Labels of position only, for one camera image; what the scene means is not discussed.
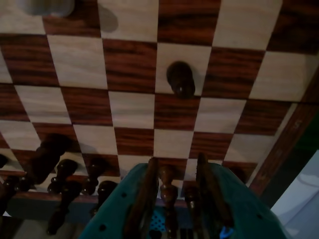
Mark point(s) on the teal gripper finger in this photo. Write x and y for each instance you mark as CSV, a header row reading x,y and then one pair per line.
x,y
236,204
117,204

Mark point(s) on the dark wooden bishop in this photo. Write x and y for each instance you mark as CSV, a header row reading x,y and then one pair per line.
x,y
172,219
62,206

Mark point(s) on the folding wooden chessboard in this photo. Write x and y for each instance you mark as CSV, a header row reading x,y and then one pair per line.
x,y
129,109

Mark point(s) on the light wooden pawn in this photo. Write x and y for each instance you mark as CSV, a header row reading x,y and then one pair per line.
x,y
47,6

